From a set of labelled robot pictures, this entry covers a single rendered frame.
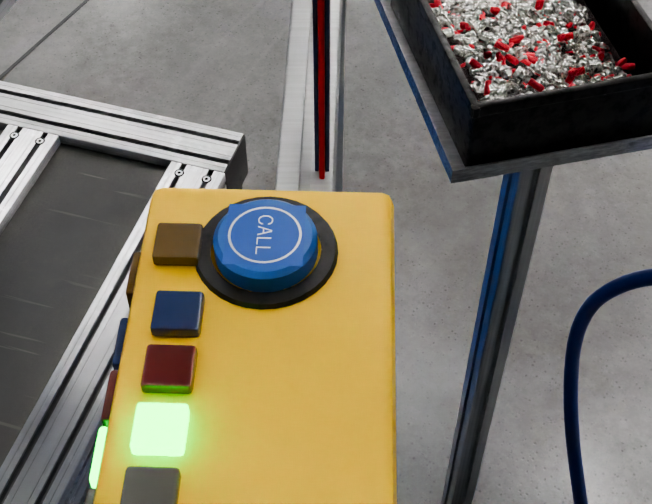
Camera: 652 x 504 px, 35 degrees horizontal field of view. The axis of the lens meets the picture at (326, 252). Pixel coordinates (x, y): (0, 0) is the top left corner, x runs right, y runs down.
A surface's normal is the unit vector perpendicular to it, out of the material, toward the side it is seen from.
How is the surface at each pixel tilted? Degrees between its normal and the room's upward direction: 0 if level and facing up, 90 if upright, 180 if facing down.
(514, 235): 90
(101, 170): 0
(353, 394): 0
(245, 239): 0
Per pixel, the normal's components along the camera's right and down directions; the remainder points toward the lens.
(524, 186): 0.22, 0.76
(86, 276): 0.00, -0.63
